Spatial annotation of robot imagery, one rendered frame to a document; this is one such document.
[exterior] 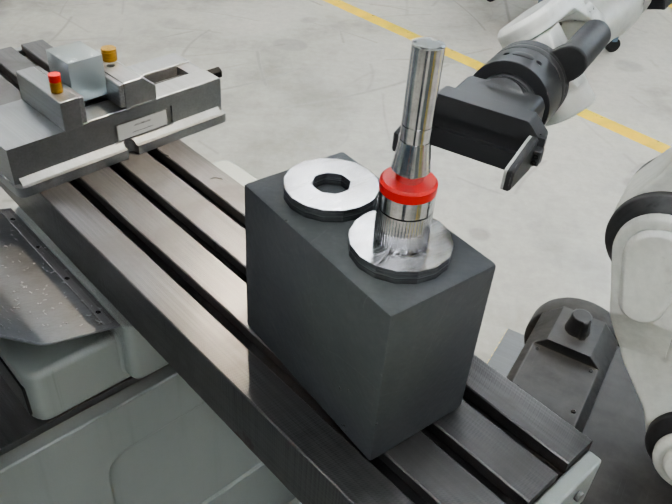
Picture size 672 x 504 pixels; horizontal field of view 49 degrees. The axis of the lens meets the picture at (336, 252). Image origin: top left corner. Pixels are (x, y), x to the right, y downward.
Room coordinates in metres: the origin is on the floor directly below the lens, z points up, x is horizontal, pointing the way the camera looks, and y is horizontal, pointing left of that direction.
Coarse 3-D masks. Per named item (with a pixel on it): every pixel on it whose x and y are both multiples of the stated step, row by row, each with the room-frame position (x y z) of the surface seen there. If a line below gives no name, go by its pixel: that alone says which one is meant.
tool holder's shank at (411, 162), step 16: (416, 48) 0.49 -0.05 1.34; (432, 48) 0.49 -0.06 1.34; (416, 64) 0.49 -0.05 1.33; (432, 64) 0.49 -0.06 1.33; (416, 80) 0.49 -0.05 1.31; (432, 80) 0.49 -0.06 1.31; (416, 96) 0.49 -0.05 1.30; (432, 96) 0.49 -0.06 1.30; (416, 112) 0.48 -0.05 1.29; (432, 112) 0.49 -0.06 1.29; (416, 128) 0.48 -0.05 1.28; (432, 128) 0.49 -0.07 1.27; (400, 144) 0.49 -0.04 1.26; (416, 144) 0.48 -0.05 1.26; (400, 160) 0.49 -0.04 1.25; (416, 160) 0.48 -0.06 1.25; (400, 176) 0.49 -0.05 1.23; (416, 176) 0.48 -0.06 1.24
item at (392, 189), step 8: (384, 176) 0.50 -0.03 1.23; (392, 176) 0.50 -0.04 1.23; (432, 176) 0.50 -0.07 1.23; (384, 184) 0.49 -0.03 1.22; (392, 184) 0.49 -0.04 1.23; (400, 184) 0.49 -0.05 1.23; (424, 184) 0.49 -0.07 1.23; (432, 184) 0.49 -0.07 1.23; (384, 192) 0.48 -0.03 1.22; (392, 192) 0.48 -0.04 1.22; (400, 192) 0.48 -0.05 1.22; (408, 192) 0.48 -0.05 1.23; (416, 192) 0.48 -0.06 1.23; (424, 192) 0.48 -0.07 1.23; (432, 192) 0.48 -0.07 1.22; (392, 200) 0.48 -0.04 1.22; (400, 200) 0.47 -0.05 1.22; (408, 200) 0.47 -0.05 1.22; (416, 200) 0.47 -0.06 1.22; (424, 200) 0.48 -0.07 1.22
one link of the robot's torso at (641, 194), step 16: (656, 160) 0.85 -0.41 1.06; (640, 176) 0.84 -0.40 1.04; (656, 176) 0.78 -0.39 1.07; (624, 192) 0.84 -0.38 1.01; (640, 192) 0.78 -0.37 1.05; (656, 192) 0.77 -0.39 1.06; (624, 208) 0.77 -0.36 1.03; (640, 208) 0.76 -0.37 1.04; (656, 208) 0.75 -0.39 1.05; (608, 224) 0.78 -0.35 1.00; (608, 240) 0.77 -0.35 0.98
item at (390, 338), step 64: (256, 192) 0.57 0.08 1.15; (320, 192) 0.56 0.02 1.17; (256, 256) 0.56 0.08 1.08; (320, 256) 0.48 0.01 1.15; (384, 256) 0.47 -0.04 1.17; (448, 256) 0.48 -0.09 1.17; (256, 320) 0.56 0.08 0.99; (320, 320) 0.48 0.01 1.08; (384, 320) 0.42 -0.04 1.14; (448, 320) 0.46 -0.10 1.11; (320, 384) 0.47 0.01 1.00; (384, 384) 0.41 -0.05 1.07; (448, 384) 0.47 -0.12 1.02; (384, 448) 0.42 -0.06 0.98
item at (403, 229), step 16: (384, 208) 0.48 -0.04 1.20; (400, 208) 0.47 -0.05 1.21; (416, 208) 0.47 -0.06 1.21; (432, 208) 0.49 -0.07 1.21; (384, 224) 0.48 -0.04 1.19; (400, 224) 0.47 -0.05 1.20; (416, 224) 0.48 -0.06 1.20; (384, 240) 0.48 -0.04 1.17; (400, 240) 0.47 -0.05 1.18; (416, 240) 0.48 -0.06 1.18
